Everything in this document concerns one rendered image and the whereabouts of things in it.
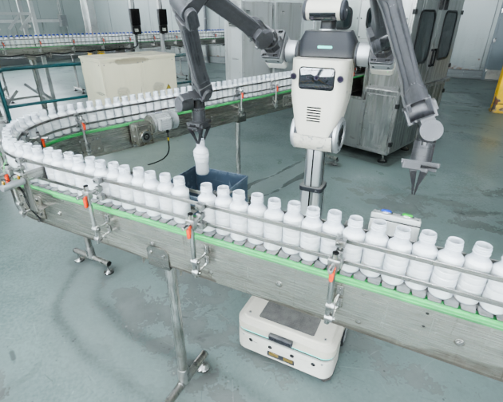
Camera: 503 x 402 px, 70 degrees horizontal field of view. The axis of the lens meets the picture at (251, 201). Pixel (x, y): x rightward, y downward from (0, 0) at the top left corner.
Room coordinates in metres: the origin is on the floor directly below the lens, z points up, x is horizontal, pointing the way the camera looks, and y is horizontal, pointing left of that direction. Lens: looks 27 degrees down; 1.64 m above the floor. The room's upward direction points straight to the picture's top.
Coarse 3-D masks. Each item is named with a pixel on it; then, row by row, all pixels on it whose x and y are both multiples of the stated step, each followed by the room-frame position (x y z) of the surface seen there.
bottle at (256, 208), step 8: (256, 192) 0.99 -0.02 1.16; (256, 200) 0.95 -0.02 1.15; (248, 208) 0.96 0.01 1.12; (256, 208) 0.95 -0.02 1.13; (264, 208) 0.96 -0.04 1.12; (248, 224) 0.96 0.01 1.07; (256, 224) 0.94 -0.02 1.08; (248, 232) 0.96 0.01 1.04; (256, 232) 0.94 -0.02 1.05; (248, 240) 0.96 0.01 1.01; (256, 240) 0.94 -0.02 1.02
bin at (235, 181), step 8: (192, 168) 1.73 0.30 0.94; (184, 176) 1.66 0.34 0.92; (192, 176) 1.72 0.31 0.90; (200, 176) 1.74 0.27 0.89; (208, 176) 1.71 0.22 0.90; (216, 176) 1.69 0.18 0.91; (224, 176) 1.67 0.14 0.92; (232, 176) 1.65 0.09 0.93; (240, 176) 1.63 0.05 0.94; (192, 184) 1.72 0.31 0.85; (216, 184) 1.69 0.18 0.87; (224, 184) 1.67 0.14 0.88; (232, 184) 1.65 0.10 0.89; (240, 184) 1.55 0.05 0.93; (232, 192) 1.48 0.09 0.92
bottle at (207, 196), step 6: (204, 186) 1.06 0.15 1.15; (210, 186) 1.03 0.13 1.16; (204, 192) 1.02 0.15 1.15; (210, 192) 1.03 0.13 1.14; (198, 198) 1.03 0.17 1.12; (204, 198) 1.02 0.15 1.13; (210, 198) 1.02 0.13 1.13; (210, 204) 1.02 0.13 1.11; (204, 210) 1.02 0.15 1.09; (210, 210) 1.02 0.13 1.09; (210, 216) 1.02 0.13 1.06; (210, 222) 1.02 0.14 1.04; (210, 228) 1.02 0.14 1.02
